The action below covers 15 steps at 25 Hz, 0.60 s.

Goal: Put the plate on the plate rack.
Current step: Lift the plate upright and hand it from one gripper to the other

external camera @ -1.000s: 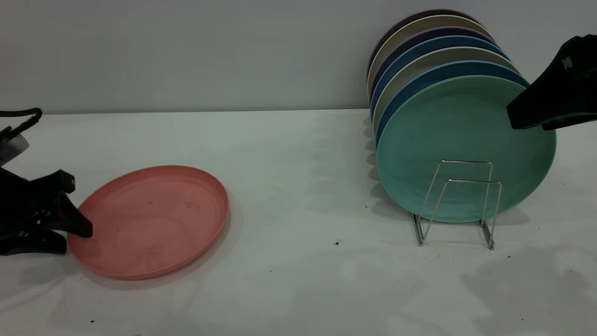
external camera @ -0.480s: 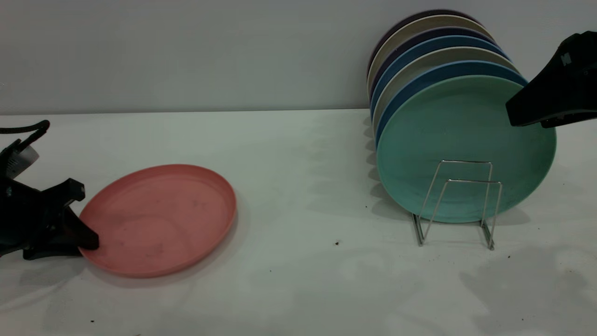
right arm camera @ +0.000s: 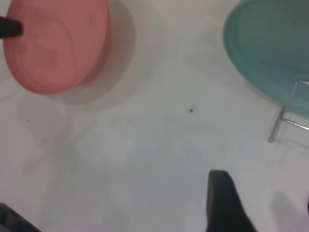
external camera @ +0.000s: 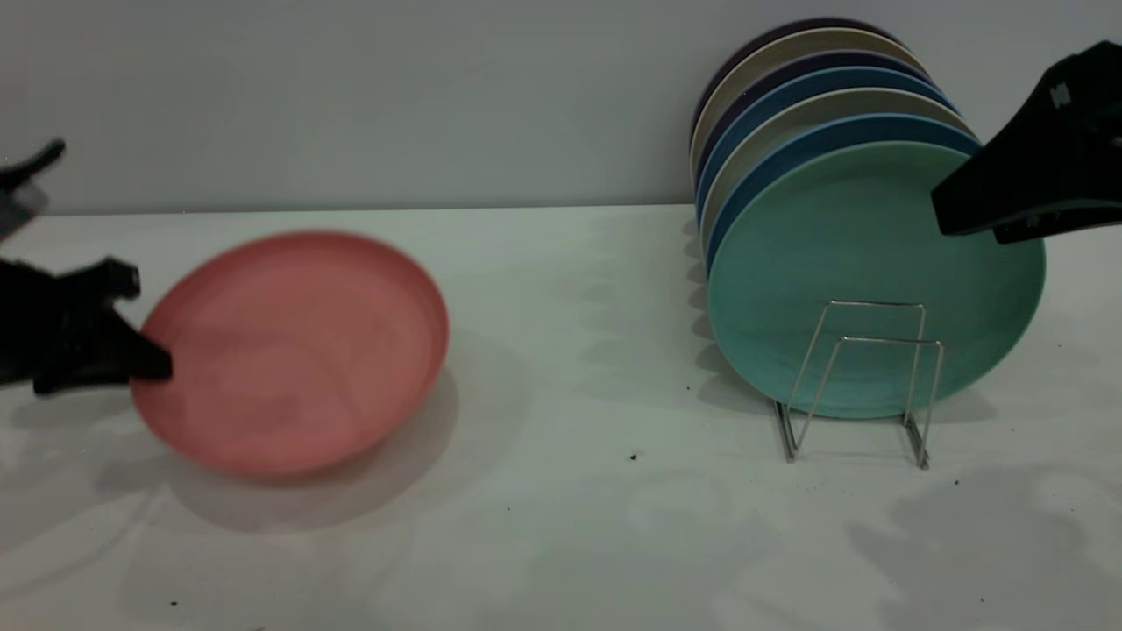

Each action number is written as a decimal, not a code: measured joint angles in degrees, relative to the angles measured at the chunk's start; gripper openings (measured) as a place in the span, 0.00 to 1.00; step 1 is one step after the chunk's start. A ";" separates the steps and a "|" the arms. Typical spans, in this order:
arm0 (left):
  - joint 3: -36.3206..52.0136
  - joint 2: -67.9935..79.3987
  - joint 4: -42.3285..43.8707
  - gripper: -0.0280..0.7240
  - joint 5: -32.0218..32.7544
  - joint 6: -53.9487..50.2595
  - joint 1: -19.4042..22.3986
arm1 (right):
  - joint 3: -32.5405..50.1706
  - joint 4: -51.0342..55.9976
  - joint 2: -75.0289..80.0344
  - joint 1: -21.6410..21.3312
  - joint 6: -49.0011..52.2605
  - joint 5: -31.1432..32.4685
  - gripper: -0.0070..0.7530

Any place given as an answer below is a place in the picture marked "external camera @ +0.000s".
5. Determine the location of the pink round plate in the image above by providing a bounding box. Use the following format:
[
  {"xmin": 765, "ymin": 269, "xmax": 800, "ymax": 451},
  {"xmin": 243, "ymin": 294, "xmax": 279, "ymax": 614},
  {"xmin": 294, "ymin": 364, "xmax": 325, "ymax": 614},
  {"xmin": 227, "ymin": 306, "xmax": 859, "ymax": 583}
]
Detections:
[{"xmin": 130, "ymin": 230, "xmax": 451, "ymax": 479}]

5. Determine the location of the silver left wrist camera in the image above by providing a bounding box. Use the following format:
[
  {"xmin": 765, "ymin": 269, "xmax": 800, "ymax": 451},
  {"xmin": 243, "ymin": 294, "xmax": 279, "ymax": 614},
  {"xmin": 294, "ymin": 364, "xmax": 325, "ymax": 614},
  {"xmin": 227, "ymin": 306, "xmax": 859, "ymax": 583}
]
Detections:
[{"xmin": 0, "ymin": 186, "xmax": 49, "ymax": 239}]

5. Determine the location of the beige round plate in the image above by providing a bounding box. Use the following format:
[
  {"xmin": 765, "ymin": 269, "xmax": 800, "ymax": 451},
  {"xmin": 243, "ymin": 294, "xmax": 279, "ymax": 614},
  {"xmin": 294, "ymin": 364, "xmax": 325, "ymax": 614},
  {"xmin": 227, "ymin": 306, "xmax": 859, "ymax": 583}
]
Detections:
[
  {"xmin": 689, "ymin": 29, "xmax": 930, "ymax": 176},
  {"xmin": 699, "ymin": 88, "xmax": 976, "ymax": 255}
]

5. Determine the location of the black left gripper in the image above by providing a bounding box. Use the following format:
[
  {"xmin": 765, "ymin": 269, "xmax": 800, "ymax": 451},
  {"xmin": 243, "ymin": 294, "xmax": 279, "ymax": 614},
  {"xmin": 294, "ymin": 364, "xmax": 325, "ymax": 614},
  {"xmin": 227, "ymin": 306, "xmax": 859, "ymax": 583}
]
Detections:
[{"xmin": 0, "ymin": 259, "xmax": 174, "ymax": 397}]

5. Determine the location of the metal wire plate rack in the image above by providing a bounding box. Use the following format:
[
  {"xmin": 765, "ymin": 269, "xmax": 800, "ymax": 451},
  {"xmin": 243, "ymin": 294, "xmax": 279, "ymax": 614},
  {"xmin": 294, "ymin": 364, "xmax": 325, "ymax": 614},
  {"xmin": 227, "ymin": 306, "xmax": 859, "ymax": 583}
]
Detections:
[{"xmin": 774, "ymin": 301, "xmax": 945, "ymax": 471}]

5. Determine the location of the green round plate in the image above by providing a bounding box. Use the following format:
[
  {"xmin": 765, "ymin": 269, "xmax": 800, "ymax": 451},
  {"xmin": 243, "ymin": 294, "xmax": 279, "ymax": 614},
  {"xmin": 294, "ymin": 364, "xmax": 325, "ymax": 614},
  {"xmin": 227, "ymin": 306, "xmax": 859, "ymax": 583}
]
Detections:
[{"xmin": 707, "ymin": 142, "xmax": 1046, "ymax": 420}]

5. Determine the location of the dark purple round plate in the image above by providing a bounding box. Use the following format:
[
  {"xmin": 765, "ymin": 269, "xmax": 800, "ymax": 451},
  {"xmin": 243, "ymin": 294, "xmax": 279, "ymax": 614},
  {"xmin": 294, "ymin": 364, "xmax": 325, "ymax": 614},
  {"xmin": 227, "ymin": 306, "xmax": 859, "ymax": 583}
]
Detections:
[{"xmin": 689, "ymin": 18, "xmax": 904, "ymax": 141}]

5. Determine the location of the blue round plate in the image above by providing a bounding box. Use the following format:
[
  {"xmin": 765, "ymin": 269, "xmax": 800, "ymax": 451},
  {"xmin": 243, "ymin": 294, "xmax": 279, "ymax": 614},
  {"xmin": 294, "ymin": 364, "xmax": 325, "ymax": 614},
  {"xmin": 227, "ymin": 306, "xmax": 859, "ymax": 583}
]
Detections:
[
  {"xmin": 704, "ymin": 114, "xmax": 987, "ymax": 273},
  {"xmin": 695, "ymin": 67, "xmax": 961, "ymax": 220}
]

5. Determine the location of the black left camera cable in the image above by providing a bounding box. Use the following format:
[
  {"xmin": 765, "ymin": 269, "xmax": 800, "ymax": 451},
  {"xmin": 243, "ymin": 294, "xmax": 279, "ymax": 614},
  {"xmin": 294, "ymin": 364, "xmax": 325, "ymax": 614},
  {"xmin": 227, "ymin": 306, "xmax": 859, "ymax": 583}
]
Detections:
[{"xmin": 0, "ymin": 138, "xmax": 67, "ymax": 189}]

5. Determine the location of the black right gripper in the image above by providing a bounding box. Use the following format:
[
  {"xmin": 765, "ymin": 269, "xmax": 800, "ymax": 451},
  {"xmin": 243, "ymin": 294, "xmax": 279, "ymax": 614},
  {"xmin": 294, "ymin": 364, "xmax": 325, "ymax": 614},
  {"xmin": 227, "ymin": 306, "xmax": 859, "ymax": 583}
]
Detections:
[{"xmin": 931, "ymin": 39, "xmax": 1122, "ymax": 245}]

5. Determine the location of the navy round plate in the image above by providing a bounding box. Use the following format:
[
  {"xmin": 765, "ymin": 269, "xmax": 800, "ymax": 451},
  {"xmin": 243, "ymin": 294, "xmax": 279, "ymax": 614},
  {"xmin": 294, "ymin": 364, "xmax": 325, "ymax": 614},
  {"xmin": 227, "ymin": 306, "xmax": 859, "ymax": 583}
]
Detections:
[{"xmin": 692, "ymin": 51, "xmax": 934, "ymax": 189}]

